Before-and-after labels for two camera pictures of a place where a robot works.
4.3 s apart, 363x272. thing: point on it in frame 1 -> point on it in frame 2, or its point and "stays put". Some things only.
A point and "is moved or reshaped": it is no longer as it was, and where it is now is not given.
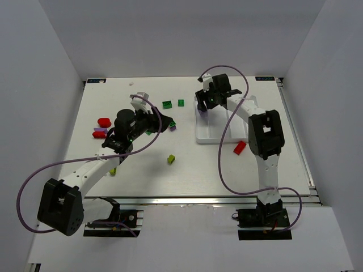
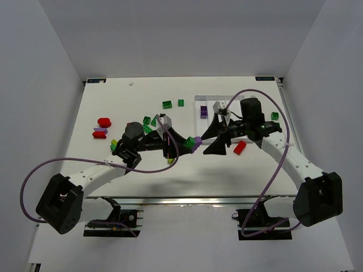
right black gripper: [202, 97] -> [224, 133]
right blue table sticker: [265, 78] stays put
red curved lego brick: [101, 135] stays put
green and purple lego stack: [172, 126] is moved or reshaped
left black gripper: [156, 120] -> [168, 144]
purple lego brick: [203, 114] stays put
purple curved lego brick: [100, 129] stays put
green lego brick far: [167, 105] stays put
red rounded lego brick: [104, 122] stays put
